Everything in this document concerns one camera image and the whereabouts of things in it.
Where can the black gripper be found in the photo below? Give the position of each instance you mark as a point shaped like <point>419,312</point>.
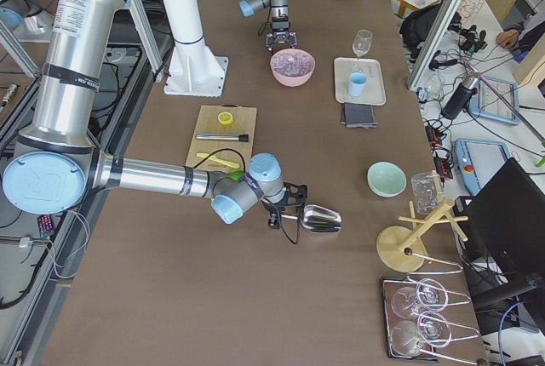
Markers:
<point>279,25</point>
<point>273,208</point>

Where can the pink bowl with ice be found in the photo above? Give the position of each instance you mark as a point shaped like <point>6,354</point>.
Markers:
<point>292,67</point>

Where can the metal ice scoop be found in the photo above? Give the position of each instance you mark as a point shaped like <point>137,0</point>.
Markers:
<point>316,219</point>

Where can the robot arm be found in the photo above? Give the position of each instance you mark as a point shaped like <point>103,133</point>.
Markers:
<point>276,8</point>
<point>56,160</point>

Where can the light blue cup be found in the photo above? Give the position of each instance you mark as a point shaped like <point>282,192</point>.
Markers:
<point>356,84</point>

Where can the green lime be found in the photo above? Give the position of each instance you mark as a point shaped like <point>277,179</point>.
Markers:
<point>237,175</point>

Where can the clear wine glass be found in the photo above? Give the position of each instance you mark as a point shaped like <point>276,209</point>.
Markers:
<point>361,46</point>

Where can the beige serving tray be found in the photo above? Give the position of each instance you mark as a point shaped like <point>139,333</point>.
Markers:
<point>374,91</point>

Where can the yellow plastic knife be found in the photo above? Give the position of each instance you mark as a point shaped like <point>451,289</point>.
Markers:
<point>209,157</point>

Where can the mint green bowl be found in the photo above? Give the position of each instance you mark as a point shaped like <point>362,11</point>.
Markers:
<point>386,179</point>

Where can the wooden cutting board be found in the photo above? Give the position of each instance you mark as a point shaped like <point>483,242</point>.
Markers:
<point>239,152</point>

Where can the half lemon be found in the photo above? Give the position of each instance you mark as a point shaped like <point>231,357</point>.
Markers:
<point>225,118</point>

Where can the dark grey cloth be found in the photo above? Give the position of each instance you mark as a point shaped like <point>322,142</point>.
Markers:
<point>358,116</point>

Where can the wooden glass stand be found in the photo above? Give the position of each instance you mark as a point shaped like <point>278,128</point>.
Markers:
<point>401,248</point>

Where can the black tray with glasses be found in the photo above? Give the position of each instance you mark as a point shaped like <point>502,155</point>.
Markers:
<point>417,329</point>

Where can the blue teach pendant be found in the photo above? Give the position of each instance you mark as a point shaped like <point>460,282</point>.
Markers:
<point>478,161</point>
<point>486,103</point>

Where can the black water bottle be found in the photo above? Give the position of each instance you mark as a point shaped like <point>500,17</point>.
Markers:
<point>461,96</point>

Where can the black monitor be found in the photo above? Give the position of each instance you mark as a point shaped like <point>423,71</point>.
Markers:
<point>506,226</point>

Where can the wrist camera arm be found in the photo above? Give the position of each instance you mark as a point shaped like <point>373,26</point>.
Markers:
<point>273,219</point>

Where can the white camera pole base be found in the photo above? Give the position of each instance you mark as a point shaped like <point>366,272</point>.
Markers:
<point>193,68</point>

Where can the aluminium frame post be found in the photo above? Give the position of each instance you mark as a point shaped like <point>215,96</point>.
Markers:
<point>434,37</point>

